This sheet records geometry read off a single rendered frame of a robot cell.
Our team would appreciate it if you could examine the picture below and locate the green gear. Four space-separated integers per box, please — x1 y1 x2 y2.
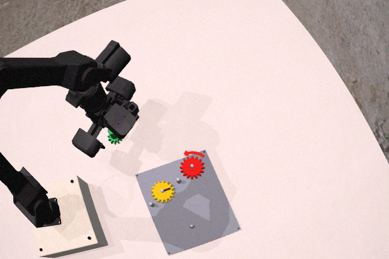
107 129 122 145

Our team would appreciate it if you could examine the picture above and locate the yellow gear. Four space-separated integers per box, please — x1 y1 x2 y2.
151 181 176 203

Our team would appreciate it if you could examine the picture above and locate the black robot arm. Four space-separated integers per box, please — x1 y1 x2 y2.
0 40 139 228

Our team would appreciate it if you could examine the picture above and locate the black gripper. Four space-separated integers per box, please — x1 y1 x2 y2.
72 76 136 158

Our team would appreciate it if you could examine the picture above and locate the red gear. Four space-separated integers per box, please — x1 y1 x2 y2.
180 156 205 180

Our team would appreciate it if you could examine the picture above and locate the red curved arrow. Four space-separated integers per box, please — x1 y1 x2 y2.
183 151 205 158

